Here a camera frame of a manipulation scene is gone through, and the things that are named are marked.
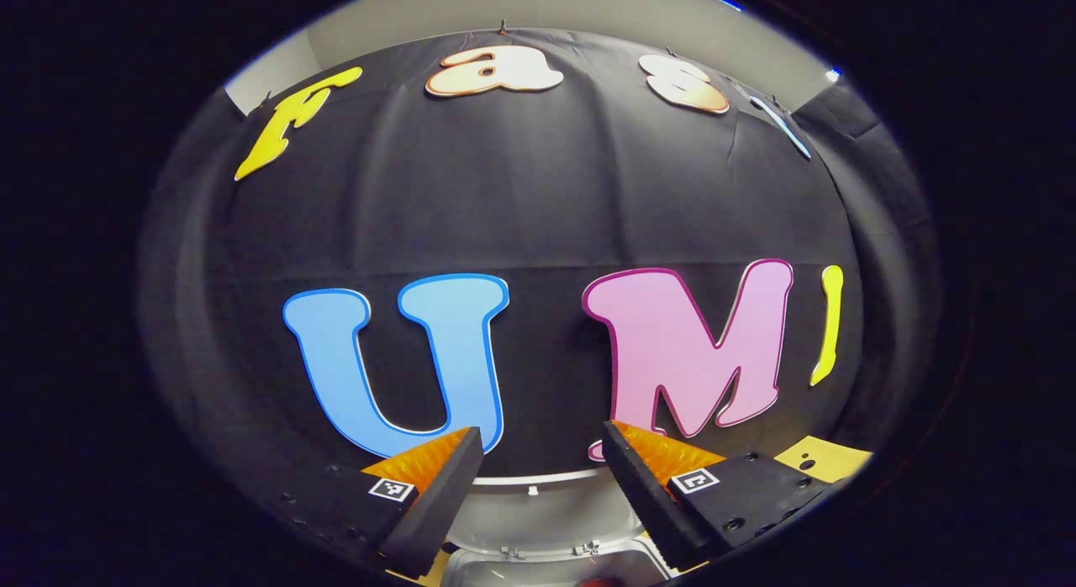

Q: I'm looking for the wooden desktop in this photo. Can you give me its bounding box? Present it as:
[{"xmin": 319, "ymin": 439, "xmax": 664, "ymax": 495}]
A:
[{"xmin": 387, "ymin": 436, "xmax": 875, "ymax": 587}]

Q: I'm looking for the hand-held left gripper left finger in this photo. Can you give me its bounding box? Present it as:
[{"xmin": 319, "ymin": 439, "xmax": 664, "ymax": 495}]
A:
[{"xmin": 277, "ymin": 427, "xmax": 486, "ymax": 579}]

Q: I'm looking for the black backdrop cloth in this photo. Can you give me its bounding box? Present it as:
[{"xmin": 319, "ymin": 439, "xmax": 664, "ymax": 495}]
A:
[{"xmin": 139, "ymin": 28, "xmax": 942, "ymax": 504}]

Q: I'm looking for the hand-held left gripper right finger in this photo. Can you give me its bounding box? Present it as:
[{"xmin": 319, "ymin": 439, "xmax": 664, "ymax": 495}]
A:
[{"xmin": 602, "ymin": 420, "xmax": 833, "ymax": 571}]

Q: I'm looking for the grey desktop garbage bin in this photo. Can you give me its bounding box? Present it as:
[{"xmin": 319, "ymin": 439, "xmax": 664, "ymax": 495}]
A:
[{"xmin": 437, "ymin": 468, "xmax": 673, "ymax": 587}]

